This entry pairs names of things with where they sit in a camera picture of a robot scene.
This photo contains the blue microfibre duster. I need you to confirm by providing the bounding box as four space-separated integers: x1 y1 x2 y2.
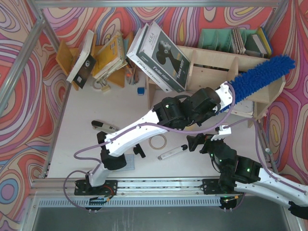
228 55 295 104

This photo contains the black T-shaped plastic piece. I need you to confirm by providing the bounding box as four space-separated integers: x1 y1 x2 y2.
133 144 146 158

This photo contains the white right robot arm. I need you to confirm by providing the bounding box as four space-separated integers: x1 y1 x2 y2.
187 134 308 219

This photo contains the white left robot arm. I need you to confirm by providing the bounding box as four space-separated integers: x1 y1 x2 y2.
89 87 221 187

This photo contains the wooden bookshelf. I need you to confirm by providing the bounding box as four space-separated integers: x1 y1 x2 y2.
145 44 286 128

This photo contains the spiral notebook under shelf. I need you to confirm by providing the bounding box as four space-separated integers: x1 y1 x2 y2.
231 100 255 118

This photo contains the masking tape roll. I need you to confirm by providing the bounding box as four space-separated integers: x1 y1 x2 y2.
149 134 167 150

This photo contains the blue stamp block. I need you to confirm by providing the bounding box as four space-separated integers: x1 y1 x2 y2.
137 87 145 95

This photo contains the green desk organiser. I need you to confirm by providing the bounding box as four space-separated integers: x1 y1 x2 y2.
197 29 262 57

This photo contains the beige calculator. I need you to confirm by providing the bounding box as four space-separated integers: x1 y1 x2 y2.
125 154 135 171

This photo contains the brown card stack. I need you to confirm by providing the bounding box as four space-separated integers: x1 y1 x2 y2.
231 27 246 55

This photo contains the black white Twins story book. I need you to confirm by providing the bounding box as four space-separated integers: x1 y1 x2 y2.
136 22 191 92

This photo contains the grey book in organiser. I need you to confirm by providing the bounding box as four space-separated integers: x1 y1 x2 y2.
245 34 267 58

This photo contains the pencils bundle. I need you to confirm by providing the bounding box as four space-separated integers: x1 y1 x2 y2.
125 65 140 85

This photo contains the blue yellow book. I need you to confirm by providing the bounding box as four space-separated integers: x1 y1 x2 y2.
257 27 273 58

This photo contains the white Chokladfabriken book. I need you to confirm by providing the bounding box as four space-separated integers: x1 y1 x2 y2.
127 23 173 93

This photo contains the yellow worn books stack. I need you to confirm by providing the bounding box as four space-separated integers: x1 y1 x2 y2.
93 31 127 82

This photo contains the white book with black cover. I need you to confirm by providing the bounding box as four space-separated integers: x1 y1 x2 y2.
66 30 96 89

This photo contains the yellow wooden book stand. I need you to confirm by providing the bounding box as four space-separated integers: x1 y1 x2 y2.
56 32 134 90

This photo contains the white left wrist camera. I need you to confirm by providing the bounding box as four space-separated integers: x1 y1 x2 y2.
215 81 233 112

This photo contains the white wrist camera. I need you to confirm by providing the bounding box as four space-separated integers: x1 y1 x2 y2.
211 125 231 141
215 81 233 112

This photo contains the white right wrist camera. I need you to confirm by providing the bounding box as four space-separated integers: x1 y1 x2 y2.
211 125 231 141

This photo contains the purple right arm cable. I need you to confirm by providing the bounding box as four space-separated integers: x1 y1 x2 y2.
226 117 308 195

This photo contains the padlock with ring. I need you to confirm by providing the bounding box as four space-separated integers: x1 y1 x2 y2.
92 80 110 93

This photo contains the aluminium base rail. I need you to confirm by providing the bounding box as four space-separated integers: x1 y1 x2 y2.
31 176 294 207

